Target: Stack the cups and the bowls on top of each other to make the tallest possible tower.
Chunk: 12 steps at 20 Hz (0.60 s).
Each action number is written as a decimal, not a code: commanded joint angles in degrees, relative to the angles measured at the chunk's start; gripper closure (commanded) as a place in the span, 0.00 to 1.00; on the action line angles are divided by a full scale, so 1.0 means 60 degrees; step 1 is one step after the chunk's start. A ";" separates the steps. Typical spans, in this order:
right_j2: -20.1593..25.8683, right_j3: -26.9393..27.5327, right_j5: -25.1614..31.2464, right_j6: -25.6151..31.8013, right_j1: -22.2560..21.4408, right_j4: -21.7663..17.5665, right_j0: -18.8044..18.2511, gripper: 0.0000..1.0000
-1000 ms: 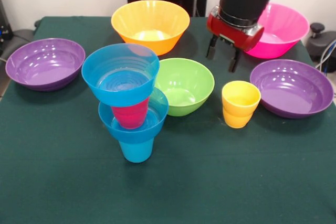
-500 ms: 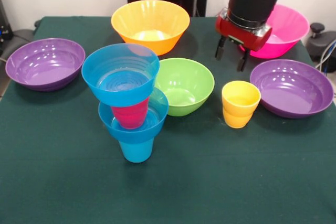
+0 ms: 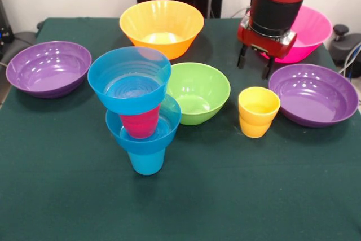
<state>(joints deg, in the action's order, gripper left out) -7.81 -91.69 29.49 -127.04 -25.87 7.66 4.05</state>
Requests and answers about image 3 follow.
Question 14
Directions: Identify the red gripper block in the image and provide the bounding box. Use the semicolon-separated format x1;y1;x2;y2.
236;14;298;80

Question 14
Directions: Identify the green plastic bowl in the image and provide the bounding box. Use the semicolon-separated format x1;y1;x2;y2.
162;62;231;126

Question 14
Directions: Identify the pink plastic bowl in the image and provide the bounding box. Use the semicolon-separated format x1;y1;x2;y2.
245;5;333;64

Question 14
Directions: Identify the orange plastic bowl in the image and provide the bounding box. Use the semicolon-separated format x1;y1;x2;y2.
119;0;205;60

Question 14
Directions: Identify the red plastic cup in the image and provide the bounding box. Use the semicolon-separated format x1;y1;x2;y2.
118;103;162;140

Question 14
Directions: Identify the small blue plastic bowl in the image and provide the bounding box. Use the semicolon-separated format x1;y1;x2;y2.
105;94;182;154
87;46;172;116

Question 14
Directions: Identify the blue plastic cup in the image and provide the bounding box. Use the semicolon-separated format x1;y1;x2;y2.
127;147;166;176

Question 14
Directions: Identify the yellow plastic cup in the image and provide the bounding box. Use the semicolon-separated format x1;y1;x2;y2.
238;86;281;139

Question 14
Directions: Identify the purple plastic bowl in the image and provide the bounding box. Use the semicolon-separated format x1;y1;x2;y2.
5;41;93;99
268;63;359;128

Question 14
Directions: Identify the black clamp with knob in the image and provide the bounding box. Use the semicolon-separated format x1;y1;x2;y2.
328;24;361;65

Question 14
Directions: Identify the dark green tablecloth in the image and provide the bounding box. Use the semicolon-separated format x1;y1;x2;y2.
0;16;361;241

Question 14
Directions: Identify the grey rounded base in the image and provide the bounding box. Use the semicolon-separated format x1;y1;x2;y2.
11;30;39;52

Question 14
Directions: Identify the black equipment box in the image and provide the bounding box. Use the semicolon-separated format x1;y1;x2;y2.
0;0;15;58

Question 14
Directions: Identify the bundle of light cables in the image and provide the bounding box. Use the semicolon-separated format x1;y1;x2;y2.
338;42;361;80

